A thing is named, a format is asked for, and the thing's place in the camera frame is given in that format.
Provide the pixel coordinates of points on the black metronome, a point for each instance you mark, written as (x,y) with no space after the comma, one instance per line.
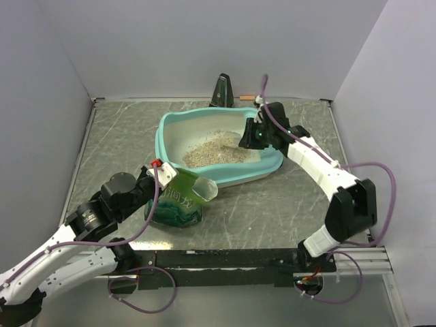
(223,96)

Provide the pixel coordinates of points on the small orange block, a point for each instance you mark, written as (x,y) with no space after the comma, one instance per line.
(247,97)

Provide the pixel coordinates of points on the teal litter box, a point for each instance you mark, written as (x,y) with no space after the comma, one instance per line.
(179,133)

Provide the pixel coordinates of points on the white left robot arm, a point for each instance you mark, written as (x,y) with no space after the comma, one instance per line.
(76,253)

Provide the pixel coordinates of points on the cat litter pile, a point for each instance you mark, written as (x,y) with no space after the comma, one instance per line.
(212,152)

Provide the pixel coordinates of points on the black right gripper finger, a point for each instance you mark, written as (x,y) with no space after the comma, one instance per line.
(249,131)
(252,143)

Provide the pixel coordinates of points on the clear plastic scoop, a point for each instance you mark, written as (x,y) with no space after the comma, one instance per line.
(231,139)

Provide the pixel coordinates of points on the green litter bag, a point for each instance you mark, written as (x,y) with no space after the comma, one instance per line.
(181,203)

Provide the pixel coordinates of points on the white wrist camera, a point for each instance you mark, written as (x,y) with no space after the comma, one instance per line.
(259,104)
(163,171)

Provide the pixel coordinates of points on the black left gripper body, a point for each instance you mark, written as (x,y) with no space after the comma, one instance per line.
(145,191)

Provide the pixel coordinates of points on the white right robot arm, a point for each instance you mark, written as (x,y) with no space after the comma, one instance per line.
(352,202)

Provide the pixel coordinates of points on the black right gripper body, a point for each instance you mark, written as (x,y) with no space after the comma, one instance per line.
(268,128)

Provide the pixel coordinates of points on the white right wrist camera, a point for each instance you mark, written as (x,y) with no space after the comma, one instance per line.
(259,104)

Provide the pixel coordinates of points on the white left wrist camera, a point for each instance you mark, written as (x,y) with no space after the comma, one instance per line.
(163,171)

